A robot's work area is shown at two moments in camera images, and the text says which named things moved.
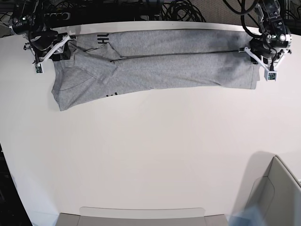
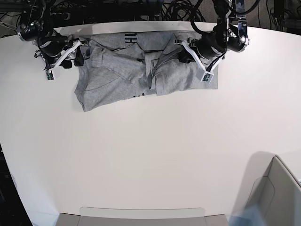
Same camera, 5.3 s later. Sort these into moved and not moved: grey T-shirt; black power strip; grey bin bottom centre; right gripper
Moved: grey T-shirt; right gripper
Not moved: black power strip; grey bin bottom centre
